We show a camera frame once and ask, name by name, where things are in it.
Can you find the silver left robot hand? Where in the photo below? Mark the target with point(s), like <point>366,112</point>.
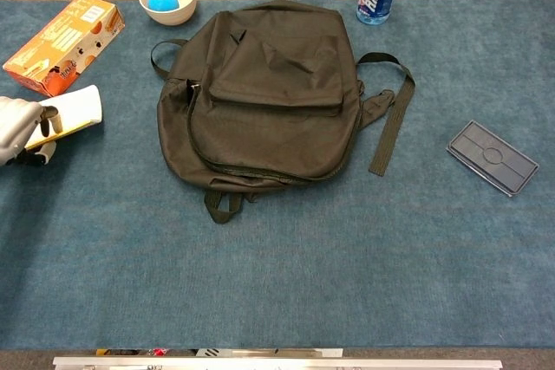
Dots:
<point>15,125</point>

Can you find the orange snack box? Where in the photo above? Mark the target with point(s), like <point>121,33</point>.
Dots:
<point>60,45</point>

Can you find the white book with yellow band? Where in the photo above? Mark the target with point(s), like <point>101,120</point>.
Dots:
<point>78,105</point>

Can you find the silver metal bracket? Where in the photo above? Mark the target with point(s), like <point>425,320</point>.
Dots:
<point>269,352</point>

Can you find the aluminium rail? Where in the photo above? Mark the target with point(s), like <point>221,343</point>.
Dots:
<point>277,363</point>

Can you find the white bowl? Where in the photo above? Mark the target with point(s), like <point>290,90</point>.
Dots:
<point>170,17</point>

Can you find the black backpack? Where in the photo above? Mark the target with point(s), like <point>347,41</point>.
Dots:
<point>269,127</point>

